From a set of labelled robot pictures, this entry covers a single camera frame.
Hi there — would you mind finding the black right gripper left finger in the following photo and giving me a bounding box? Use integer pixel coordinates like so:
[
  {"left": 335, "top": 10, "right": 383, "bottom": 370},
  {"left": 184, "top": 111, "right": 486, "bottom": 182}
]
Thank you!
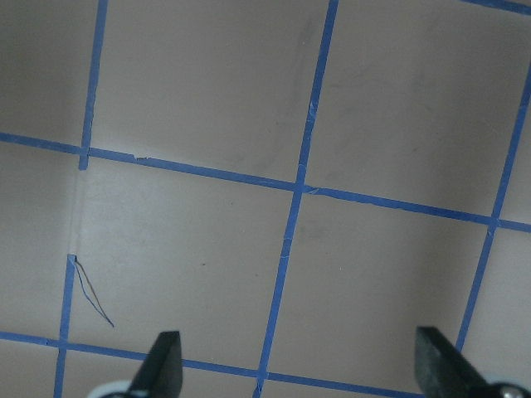
[{"left": 125, "top": 331, "right": 183, "bottom": 398}]

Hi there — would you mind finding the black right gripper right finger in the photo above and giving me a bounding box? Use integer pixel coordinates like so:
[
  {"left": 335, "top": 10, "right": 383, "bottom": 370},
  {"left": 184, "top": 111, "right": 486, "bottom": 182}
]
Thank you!
[{"left": 416, "top": 327, "right": 498, "bottom": 398}]

